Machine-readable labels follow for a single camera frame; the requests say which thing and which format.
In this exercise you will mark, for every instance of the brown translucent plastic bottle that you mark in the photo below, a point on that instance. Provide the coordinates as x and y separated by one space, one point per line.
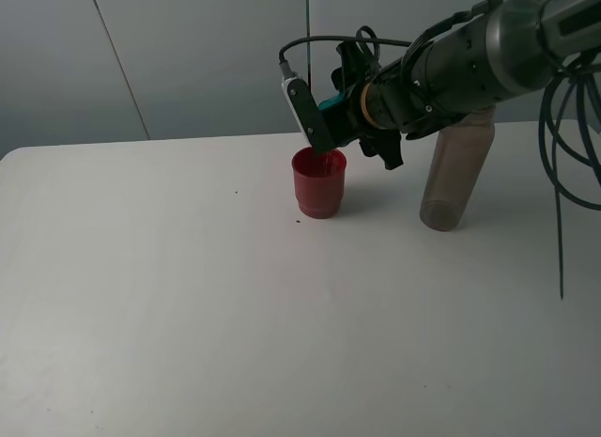
458 159

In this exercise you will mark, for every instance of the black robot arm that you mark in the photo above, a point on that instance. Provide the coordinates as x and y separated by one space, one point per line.
497 51

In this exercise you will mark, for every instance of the red plastic cup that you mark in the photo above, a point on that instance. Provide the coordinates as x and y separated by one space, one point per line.
319 182

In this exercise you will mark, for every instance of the teal translucent plastic cup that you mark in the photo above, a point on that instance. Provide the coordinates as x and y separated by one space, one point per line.
333 104

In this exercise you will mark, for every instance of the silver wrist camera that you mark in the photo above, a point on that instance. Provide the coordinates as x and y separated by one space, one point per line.
309 118

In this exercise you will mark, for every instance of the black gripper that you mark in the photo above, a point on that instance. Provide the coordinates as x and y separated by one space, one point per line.
382 105

